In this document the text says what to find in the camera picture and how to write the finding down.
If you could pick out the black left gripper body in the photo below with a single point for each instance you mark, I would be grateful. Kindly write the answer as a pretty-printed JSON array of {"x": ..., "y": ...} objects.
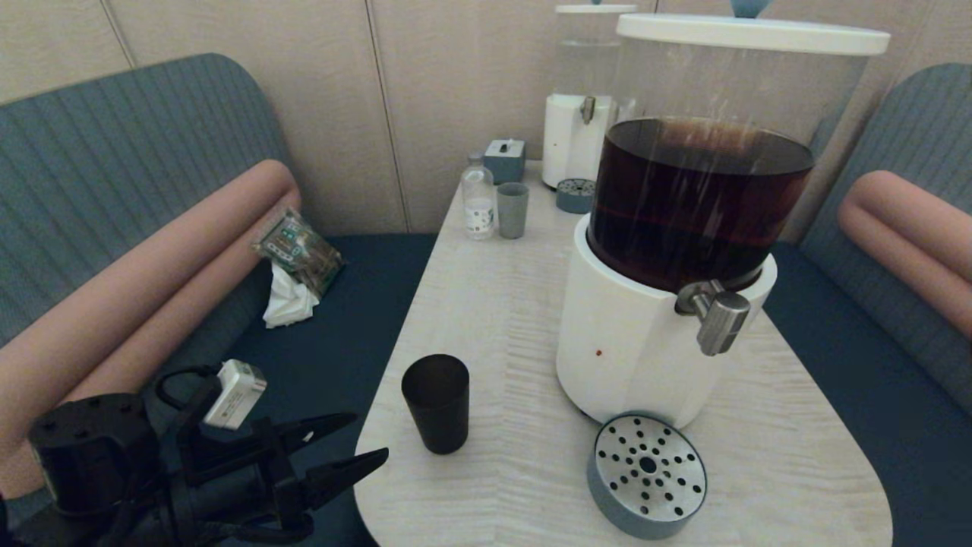
[{"x": 228, "y": 486}]

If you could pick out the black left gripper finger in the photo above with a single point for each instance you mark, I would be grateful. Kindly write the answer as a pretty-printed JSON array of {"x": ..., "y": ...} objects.
[
  {"x": 311, "y": 431},
  {"x": 338, "y": 475}
]

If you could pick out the dark tapered cup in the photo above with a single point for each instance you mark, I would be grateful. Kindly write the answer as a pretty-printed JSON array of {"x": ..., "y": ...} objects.
[{"x": 437, "y": 410}]

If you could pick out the silver dispenser tap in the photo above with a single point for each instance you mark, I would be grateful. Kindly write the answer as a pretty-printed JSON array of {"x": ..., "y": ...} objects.
[{"x": 717, "y": 319}]

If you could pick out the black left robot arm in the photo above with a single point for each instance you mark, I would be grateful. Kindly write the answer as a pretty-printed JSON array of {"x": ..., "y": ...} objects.
[{"x": 83, "y": 448}]

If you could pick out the grey tumbler cup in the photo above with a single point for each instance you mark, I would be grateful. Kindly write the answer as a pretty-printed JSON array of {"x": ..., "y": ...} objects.
[{"x": 512, "y": 213}]

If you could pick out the crumpled white tissue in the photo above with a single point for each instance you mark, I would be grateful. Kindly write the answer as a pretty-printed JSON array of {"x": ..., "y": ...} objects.
[{"x": 288, "y": 304}]

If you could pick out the printed snack packet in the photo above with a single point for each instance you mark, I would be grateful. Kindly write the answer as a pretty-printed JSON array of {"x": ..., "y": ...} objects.
[{"x": 300, "y": 251}]

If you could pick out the long pink bolster cushion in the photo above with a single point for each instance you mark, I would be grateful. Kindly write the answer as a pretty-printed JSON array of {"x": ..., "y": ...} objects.
[{"x": 152, "y": 281}]

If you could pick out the clear bottle white label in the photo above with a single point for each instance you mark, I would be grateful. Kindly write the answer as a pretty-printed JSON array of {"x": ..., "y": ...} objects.
[{"x": 478, "y": 213}]

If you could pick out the large round perforated drip tray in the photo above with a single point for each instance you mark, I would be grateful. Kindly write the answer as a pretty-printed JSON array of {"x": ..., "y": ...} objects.
[{"x": 645, "y": 467}]

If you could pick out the large tea dispenser white base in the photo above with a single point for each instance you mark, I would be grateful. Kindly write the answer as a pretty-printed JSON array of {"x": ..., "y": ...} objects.
[{"x": 630, "y": 349}]

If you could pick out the blue-grey square box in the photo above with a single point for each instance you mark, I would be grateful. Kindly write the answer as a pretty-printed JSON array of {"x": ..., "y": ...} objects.
[{"x": 505, "y": 161}]

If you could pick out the small round perforated drip tray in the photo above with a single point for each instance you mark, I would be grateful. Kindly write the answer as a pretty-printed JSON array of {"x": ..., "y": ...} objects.
[{"x": 575, "y": 199}]

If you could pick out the teal bench with snack packet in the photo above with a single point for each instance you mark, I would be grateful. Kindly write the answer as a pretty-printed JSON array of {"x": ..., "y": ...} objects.
[{"x": 114, "y": 129}]

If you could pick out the small white dispenser lid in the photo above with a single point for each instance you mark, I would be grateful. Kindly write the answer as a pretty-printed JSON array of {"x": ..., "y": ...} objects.
[{"x": 596, "y": 8}]

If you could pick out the large white dispenser lid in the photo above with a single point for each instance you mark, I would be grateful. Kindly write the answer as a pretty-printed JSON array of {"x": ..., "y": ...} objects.
[{"x": 752, "y": 34}]

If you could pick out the short pink bolster cushion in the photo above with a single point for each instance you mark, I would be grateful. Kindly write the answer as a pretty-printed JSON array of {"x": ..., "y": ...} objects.
[{"x": 911, "y": 228}]

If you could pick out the teal bench empty seat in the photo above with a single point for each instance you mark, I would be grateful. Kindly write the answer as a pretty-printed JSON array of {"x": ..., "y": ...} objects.
[{"x": 911, "y": 137}]

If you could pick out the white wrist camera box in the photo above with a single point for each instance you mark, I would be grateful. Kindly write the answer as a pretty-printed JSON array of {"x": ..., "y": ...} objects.
[{"x": 235, "y": 395}]

